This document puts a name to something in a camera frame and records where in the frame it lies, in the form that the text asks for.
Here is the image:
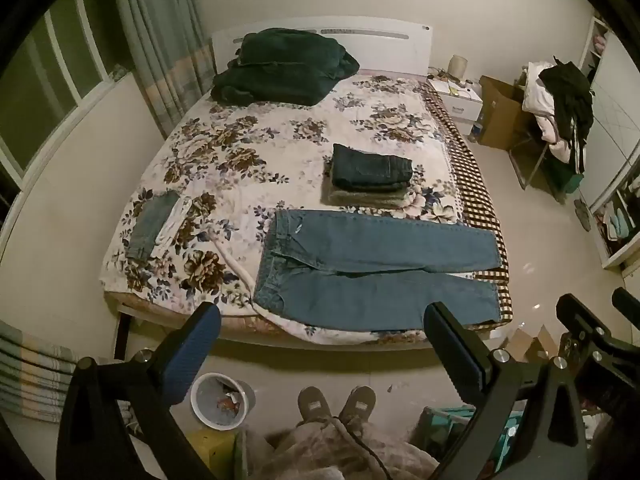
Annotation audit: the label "white folded cloth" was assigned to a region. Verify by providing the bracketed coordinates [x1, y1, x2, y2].
[151, 197, 194, 249]

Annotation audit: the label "large cardboard box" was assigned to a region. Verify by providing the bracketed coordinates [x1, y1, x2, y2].
[477, 74, 535, 152]

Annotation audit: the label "grey trash bin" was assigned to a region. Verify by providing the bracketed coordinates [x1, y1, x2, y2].
[190, 372, 256, 431]

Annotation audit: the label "pile of pale clothes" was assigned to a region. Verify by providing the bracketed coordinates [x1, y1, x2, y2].
[522, 61, 576, 164]

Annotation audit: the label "striped teal beige cloth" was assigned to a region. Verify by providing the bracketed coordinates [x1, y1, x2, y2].
[0, 319, 97, 424]

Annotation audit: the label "brown checkered bed sheet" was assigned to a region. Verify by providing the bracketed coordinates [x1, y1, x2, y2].
[424, 81, 515, 332]

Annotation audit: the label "black cable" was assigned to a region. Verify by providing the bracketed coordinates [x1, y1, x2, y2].
[327, 411, 397, 480]

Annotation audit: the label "beige table lamp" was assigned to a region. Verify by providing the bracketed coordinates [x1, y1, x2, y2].
[447, 53, 469, 81]

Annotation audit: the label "blue jeans pants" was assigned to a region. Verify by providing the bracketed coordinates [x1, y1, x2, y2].
[253, 209, 503, 334]

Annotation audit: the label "dark folded jeans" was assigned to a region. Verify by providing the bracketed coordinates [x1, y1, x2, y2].
[330, 143, 414, 192]

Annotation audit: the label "white nightstand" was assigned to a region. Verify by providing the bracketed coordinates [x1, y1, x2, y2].
[427, 77, 484, 121]

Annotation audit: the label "wooden bed frame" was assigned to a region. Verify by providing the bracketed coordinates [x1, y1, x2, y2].
[113, 304, 507, 362]

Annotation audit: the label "small folded light jeans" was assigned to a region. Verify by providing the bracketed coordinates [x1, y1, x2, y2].
[125, 190, 181, 264]

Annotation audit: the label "teal plaid curtain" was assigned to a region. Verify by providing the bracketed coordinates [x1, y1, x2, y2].
[107, 0, 217, 139]

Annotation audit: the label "flat cardboard pieces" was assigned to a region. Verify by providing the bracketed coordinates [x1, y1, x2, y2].
[499, 325, 565, 365]

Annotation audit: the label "white framed window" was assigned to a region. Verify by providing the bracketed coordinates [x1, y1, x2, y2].
[0, 0, 132, 197]

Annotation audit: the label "black garment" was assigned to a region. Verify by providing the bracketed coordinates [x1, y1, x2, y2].
[538, 60, 595, 173]

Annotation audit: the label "bed with floral cover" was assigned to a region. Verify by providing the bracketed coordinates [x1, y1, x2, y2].
[102, 73, 501, 342]

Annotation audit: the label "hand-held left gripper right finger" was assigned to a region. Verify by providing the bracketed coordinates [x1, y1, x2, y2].
[423, 301, 589, 480]

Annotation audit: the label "metal frame chair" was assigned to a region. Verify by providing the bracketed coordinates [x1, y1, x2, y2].
[509, 110, 586, 206]

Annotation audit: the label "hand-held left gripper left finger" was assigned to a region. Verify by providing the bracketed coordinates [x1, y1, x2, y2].
[56, 302, 223, 480]

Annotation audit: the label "teal plastic rack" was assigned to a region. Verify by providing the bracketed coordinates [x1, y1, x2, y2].
[414, 404, 527, 480]

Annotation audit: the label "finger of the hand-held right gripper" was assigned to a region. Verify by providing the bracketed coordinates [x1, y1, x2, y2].
[612, 287, 640, 320]
[556, 293, 618, 356]

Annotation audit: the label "person's left shoe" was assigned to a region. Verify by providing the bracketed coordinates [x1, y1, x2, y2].
[297, 386, 334, 424]

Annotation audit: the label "olive folded pants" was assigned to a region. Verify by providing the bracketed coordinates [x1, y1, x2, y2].
[324, 182, 415, 209]

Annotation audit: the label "white bed headboard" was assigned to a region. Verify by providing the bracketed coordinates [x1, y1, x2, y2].
[210, 16, 434, 79]

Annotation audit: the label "yellow box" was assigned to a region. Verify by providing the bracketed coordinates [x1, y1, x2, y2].
[187, 427, 237, 480]

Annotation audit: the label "white wardrobe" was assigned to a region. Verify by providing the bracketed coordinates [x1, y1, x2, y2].
[577, 10, 640, 272]

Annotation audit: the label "person's shoe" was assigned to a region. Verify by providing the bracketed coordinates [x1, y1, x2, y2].
[338, 385, 377, 426]
[297, 386, 334, 424]

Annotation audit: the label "person's right shoe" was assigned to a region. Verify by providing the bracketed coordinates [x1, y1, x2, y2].
[338, 385, 377, 426]

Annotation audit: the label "dark green quilt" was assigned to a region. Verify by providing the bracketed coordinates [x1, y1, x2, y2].
[209, 27, 361, 107]

